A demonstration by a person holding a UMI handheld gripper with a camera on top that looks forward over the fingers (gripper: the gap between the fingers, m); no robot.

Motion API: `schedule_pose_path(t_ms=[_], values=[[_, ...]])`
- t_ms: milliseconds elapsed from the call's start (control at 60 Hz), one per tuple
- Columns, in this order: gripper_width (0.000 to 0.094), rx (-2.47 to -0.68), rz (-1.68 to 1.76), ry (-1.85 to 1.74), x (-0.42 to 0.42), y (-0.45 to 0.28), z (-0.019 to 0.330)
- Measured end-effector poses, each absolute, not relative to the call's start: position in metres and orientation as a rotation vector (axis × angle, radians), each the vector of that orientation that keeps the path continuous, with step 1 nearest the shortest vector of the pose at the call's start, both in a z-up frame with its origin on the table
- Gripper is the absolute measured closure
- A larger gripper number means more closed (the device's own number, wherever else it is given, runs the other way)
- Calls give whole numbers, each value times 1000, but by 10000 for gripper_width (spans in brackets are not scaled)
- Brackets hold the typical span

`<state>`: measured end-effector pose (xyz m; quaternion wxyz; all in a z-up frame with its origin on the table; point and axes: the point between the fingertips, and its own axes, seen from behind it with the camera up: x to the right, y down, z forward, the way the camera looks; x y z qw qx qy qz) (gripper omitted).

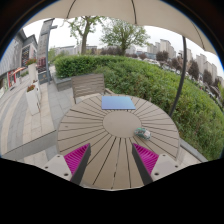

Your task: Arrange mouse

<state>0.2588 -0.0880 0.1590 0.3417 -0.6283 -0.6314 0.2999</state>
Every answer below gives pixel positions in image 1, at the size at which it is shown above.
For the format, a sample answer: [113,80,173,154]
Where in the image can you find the brown slatted outdoor chair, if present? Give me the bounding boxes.
[70,73,107,105]

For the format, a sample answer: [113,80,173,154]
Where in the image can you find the distant apartment buildings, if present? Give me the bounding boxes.
[146,38,224,88]

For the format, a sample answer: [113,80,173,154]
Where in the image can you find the dark curved parasol pole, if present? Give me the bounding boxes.
[167,35,188,118]

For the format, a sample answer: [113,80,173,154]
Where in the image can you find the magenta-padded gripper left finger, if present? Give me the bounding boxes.
[41,143,92,186]

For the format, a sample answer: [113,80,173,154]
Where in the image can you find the tall white flower planter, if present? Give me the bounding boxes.
[27,58,40,85]

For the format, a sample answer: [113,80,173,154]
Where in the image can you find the blue square mouse pad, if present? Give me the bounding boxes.
[100,95,137,111]

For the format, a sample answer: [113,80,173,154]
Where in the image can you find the round-crowned green tree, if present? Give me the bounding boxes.
[100,19,151,56]

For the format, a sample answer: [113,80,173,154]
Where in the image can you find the bare-trunked leaning tree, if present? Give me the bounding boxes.
[64,15,106,56]

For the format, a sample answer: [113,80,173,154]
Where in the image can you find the low white flower planter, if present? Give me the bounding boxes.
[25,84,42,116]

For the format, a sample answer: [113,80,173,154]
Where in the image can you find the grey sign pillar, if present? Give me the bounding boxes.
[36,18,59,85]

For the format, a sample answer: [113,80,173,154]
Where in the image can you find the beige parasol canopy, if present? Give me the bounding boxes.
[23,0,218,56]

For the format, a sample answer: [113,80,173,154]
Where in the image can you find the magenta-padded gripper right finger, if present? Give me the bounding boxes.
[131,143,184,186]

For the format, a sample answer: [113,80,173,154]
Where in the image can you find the grey shopfront building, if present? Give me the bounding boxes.
[0,29,39,98]

